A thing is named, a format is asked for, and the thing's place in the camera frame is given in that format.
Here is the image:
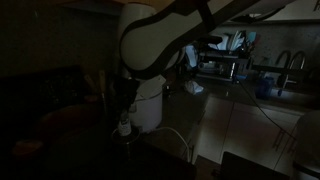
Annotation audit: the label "wooden spoon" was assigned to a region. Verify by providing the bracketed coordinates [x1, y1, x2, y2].
[83, 73, 98, 97]
[97, 69, 108, 98]

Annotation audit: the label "white power cable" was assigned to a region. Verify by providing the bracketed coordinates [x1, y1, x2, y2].
[148, 126, 195, 163]

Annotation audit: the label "small bottle with white label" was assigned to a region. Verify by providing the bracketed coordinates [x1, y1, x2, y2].
[117, 111, 133, 138]

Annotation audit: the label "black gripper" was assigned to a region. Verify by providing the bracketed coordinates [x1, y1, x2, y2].
[113, 76, 141, 118]

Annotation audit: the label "thin black cable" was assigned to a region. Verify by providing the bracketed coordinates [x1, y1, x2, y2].
[237, 79, 298, 139]

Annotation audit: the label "blue plastic container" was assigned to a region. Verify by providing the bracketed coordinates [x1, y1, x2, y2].
[255, 75, 278, 100]

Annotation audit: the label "dish drying rack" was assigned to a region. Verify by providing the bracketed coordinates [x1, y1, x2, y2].
[194, 29, 259, 83]

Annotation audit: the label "white wrist mount plate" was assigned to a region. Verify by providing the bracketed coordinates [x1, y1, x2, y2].
[137, 74, 167, 101]

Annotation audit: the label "orange round object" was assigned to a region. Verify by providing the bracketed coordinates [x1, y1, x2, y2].
[12, 139, 45, 158]

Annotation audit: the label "crumpled white cloth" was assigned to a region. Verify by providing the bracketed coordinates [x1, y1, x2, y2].
[184, 79, 205, 96]

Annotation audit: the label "small steel pot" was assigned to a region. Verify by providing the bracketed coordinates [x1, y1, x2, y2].
[110, 126, 142, 158]

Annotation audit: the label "white rice cooker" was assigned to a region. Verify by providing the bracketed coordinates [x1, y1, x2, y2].
[128, 74, 165, 133]

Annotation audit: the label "curved metal faucet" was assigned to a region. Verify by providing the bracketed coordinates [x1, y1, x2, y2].
[274, 49, 309, 89]

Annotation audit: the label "black flat screen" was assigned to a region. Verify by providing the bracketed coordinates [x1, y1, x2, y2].
[213, 150, 292, 180]

